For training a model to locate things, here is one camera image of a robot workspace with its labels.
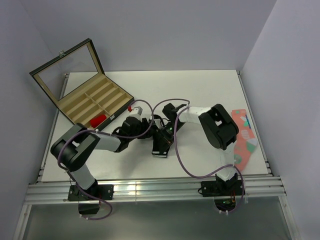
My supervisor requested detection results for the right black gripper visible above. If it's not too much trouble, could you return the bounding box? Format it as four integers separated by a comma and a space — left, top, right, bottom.
155, 122, 185, 155

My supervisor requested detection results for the red santa sock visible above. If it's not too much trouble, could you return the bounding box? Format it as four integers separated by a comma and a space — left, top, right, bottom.
89, 114, 107, 129

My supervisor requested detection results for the black compartment display box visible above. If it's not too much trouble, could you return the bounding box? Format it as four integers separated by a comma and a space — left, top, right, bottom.
29, 38, 135, 130

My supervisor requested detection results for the black striped sock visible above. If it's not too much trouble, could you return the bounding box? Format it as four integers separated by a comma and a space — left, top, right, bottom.
151, 134, 174, 158

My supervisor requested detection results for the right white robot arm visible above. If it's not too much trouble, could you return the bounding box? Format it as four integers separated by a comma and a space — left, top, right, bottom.
152, 103, 239, 195

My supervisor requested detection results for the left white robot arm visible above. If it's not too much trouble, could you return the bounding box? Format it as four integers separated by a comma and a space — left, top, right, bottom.
50, 116, 153, 200

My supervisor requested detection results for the pink patterned sock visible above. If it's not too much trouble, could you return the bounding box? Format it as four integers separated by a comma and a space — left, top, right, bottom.
231, 109, 258, 172

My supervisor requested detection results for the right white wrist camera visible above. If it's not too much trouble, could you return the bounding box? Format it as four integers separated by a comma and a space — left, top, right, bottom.
153, 118, 163, 129

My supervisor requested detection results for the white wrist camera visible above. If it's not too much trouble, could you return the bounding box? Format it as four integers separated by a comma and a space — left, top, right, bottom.
153, 118, 163, 129
128, 105, 143, 121

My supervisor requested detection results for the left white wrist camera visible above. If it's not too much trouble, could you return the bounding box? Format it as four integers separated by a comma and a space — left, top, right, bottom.
128, 105, 143, 121

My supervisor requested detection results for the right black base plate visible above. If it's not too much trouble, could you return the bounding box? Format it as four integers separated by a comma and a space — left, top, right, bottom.
198, 180, 245, 197

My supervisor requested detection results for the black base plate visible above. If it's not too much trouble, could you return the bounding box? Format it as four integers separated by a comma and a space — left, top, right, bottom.
67, 184, 114, 202
198, 180, 245, 197

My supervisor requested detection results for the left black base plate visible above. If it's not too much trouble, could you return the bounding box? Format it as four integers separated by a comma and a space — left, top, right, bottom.
67, 184, 114, 202

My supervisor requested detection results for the small black box under rail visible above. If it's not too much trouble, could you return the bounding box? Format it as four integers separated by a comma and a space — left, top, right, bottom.
78, 203, 100, 216

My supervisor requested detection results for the aluminium table frame rail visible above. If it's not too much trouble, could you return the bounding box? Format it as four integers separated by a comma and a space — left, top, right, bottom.
24, 176, 287, 205

